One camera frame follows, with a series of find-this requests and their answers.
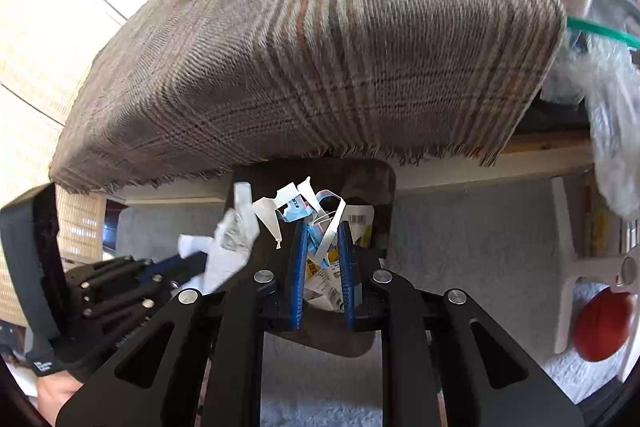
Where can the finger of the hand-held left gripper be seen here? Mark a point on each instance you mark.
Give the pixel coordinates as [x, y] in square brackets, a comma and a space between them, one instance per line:
[125, 304]
[130, 271]

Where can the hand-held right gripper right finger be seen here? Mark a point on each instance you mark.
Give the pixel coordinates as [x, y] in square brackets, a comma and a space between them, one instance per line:
[348, 277]

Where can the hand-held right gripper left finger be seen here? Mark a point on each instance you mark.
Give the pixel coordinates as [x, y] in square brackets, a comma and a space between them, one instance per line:
[297, 277]

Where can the white carton with barcode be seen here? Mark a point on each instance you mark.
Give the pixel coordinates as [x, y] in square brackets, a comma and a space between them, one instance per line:
[357, 219]

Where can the white blue plastic wrapper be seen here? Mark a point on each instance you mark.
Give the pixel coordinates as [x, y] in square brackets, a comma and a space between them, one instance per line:
[292, 199]

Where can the white paper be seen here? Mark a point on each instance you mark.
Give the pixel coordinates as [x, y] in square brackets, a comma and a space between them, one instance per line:
[230, 237]

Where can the dark brown trash bin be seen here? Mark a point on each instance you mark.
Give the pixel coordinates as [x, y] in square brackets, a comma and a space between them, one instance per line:
[370, 179]

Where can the person's left forearm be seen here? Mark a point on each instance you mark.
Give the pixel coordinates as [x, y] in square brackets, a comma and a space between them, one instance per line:
[55, 399]

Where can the grey fluffy rug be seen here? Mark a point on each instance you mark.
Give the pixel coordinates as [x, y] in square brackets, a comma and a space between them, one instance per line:
[475, 232]

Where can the grey plaid tablecloth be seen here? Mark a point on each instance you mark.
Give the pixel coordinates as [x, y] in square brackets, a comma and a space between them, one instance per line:
[300, 57]

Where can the orange ball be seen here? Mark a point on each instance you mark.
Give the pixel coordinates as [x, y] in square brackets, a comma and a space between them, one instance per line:
[602, 327]

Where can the clear plastic bag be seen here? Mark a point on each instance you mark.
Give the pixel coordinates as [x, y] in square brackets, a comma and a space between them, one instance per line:
[610, 107]

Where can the white chair frame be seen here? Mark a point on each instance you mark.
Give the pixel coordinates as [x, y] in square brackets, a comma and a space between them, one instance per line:
[562, 257]

